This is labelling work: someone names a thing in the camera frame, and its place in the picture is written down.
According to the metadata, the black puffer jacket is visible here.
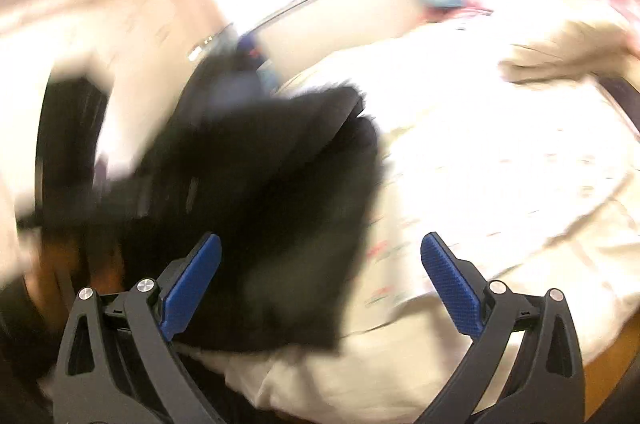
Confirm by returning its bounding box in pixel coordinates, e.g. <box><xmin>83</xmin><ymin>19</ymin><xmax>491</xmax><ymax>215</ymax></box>
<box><xmin>79</xmin><ymin>53</ymin><xmax>386</xmax><ymax>355</ymax></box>

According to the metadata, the white cherry print bedsheet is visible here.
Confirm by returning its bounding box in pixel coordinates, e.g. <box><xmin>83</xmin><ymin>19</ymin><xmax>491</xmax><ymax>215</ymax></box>
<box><xmin>0</xmin><ymin>0</ymin><xmax>640</xmax><ymax>424</ymax></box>

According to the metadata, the left blue cartoon curtain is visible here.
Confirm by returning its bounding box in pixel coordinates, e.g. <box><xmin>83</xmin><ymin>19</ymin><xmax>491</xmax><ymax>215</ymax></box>
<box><xmin>220</xmin><ymin>24</ymin><xmax>280</xmax><ymax>95</ymax></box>

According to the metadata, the cream folded quilt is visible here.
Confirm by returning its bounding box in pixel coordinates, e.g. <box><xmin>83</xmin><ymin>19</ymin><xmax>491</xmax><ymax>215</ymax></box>
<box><xmin>499</xmin><ymin>21</ymin><xmax>638</xmax><ymax>83</ymax></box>

